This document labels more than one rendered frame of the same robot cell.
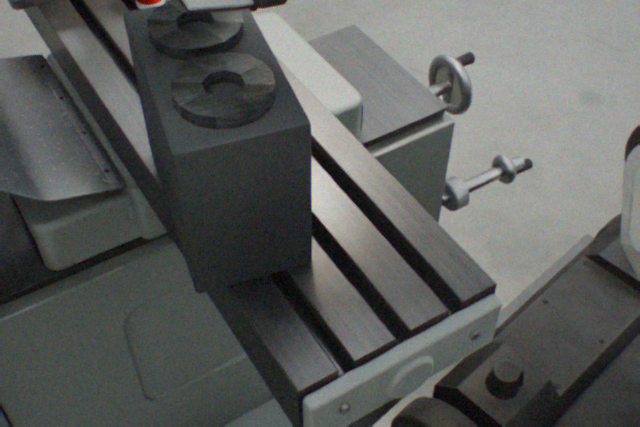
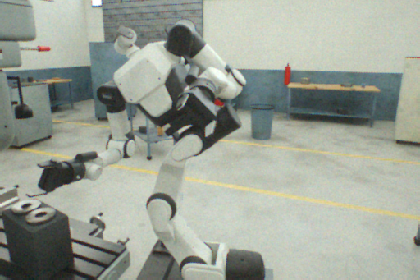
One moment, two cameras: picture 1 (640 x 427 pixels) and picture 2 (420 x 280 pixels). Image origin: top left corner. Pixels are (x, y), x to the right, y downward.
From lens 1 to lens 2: 48 cm
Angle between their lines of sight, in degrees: 44
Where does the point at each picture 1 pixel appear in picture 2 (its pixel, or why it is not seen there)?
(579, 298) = (153, 263)
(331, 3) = not seen: hidden behind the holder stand
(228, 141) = (47, 225)
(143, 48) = (11, 216)
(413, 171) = not seen: hidden behind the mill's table
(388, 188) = (90, 238)
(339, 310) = (86, 268)
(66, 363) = not seen: outside the picture
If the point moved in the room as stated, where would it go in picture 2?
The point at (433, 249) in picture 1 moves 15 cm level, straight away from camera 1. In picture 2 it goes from (107, 245) to (103, 224)
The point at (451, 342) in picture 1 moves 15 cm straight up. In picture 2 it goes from (120, 265) to (116, 229)
